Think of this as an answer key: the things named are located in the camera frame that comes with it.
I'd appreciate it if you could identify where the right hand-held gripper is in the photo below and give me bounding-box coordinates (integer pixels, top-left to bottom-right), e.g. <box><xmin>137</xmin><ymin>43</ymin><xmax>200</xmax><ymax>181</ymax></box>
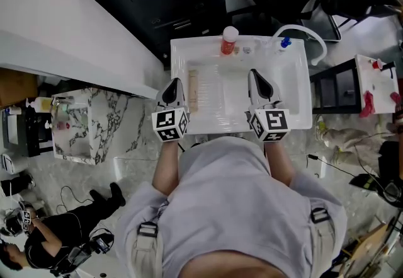
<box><xmin>245</xmin><ymin>68</ymin><xmax>290</xmax><ymax>143</ymax></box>

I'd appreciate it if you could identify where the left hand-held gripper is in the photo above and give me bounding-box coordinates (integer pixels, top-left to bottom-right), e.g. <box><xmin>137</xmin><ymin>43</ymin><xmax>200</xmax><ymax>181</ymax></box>
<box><xmin>151</xmin><ymin>78</ymin><xmax>191</xmax><ymax>143</ymax></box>

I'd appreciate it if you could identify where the person's right forearm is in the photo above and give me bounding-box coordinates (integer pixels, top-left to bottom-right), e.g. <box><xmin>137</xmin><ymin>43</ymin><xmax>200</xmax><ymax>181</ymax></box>
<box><xmin>265</xmin><ymin>140</ymin><xmax>304</xmax><ymax>190</ymax></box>

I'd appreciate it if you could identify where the person's left forearm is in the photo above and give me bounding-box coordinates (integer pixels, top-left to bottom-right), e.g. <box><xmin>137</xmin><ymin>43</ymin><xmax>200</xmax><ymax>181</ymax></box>
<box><xmin>152</xmin><ymin>140</ymin><xmax>184</xmax><ymax>199</ymax></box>

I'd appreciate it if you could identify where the white sink counter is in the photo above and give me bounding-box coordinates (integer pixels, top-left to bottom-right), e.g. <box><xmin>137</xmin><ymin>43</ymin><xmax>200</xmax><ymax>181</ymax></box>
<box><xmin>170</xmin><ymin>35</ymin><xmax>314</xmax><ymax>136</ymax></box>

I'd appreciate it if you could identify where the marble sink cabinet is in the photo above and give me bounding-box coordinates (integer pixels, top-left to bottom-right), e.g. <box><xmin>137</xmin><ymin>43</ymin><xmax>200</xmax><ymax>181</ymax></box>
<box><xmin>50</xmin><ymin>87</ymin><xmax>129</xmax><ymax>166</ymax></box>

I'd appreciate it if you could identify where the black shelf stand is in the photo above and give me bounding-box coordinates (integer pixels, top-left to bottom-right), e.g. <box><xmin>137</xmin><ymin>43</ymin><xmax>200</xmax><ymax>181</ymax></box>
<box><xmin>309</xmin><ymin>58</ymin><xmax>363</xmax><ymax>115</ymax></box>

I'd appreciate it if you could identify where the white bottle with blue cap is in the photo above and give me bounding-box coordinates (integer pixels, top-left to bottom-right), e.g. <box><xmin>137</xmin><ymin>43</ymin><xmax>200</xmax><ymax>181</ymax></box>
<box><xmin>273</xmin><ymin>36</ymin><xmax>292</xmax><ymax>55</ymax></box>

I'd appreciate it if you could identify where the orange bottle with white cap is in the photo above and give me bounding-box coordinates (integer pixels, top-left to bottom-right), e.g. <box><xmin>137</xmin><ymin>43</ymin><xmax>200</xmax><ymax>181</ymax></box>
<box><xmin>220</xmin><ymin>26</ymin><xmax>239</xmax><ymax>57</ymax></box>

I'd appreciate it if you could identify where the person's grey sweatshirt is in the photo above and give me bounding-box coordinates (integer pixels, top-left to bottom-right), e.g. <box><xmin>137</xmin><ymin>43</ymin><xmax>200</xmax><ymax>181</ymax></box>
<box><xmin>115</xmin><ymin>136</ymin><xmax>348</xmax><ymax>278</ymax></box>

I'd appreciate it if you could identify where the pink pump bottle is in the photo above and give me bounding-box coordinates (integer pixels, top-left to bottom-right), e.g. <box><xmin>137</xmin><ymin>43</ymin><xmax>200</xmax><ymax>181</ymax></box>
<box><xmin>44</xmin><ymin>119</ymin><xmax>71</xmax><ymax>132</ymax></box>

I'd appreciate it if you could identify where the black bag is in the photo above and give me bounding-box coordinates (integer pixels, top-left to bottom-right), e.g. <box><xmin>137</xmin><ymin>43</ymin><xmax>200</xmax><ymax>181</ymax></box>
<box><xmin>348</xmin><ymin>172</ymin><xmax>403</xmax><ymax>209</ymax></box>

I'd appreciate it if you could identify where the yellow pump bottle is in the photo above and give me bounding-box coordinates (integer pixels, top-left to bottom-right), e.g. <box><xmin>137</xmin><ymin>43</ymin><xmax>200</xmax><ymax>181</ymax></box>
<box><xmin>25</xmin><ymin>96</ymin><xmax>53</xmax><ymax>113</ymax></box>

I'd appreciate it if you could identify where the long white table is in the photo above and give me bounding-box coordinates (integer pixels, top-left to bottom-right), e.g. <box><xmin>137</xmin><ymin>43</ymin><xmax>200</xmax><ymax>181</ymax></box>
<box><xmin>0</xmin><ymin>0</ymin><xmax>165</xmax><ymax>98</ymax></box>

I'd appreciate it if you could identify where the flat cardboard sheet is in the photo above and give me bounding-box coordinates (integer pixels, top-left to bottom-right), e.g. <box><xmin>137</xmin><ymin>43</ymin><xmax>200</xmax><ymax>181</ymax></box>
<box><xmin>342</xmin><ymin>222</ymin><xmax>398</xmax><ymax>273</ymax></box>

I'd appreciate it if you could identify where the brown cardboard box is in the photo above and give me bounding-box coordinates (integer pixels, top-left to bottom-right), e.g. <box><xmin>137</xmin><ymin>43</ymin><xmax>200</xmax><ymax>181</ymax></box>
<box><xmin>0</xmin><ymin>67</ymin><xmax>39</xmax><ymax>108</ymax></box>

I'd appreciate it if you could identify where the black floor cable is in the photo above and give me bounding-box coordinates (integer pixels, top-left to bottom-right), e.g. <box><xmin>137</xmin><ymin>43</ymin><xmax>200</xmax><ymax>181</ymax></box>
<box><xmin>55</xmin><ymin>185</ymin><xmax>94</xmax><ymax>216</ymax></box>
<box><xmin>307</xmin><ymin>153</ymin><xmax>383</xmax><ymax>191</ymax></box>

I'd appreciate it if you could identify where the white curved hose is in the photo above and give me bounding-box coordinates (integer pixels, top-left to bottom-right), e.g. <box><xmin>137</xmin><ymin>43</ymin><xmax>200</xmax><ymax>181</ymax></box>
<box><xmin>271</xmin><ymin>24</ymin><xmax>328</xmax><ymax>67</ymax></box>

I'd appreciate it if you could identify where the beige harness strap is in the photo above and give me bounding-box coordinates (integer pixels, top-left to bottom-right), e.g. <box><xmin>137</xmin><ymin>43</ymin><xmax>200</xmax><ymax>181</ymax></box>
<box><xmin>134</xmin><ymin>221</ymin><xmax>164</xmax><ymax>278</ymax></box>
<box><xmin>309</xmin><ymin>206</ymin><xmax>336</xmax><ymax>273</ymax></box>

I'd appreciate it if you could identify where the black camera rig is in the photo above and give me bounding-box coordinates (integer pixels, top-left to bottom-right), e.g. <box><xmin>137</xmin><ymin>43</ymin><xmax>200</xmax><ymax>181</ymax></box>
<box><xmin>67</xmin><ymin>231</ymin><xmax>115</xmax><ymax>269</ymax></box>

